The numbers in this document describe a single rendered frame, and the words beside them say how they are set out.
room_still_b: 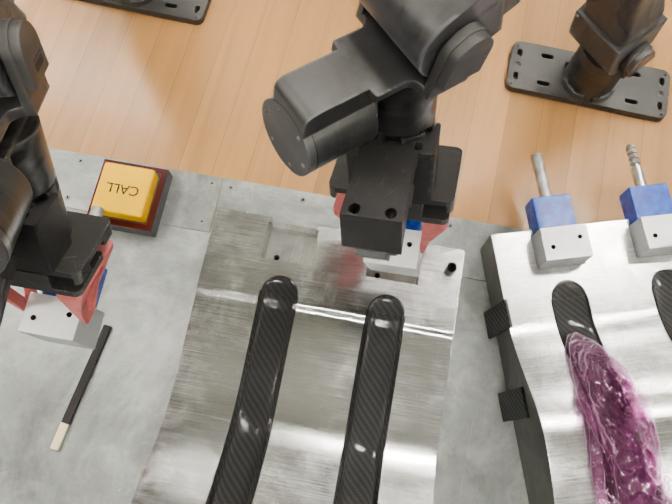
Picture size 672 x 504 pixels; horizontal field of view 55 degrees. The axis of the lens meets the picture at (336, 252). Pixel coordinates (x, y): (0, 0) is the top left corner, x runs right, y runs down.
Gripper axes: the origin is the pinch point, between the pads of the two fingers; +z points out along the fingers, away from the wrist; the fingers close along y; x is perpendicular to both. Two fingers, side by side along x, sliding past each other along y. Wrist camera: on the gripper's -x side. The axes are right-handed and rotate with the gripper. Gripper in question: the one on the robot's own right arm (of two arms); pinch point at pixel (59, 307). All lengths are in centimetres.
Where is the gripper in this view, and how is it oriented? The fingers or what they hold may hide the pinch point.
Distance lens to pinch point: 62.6
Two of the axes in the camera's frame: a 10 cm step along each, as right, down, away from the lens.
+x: 1.5, -7.0, 7.0
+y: 9.8, 1.7, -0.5
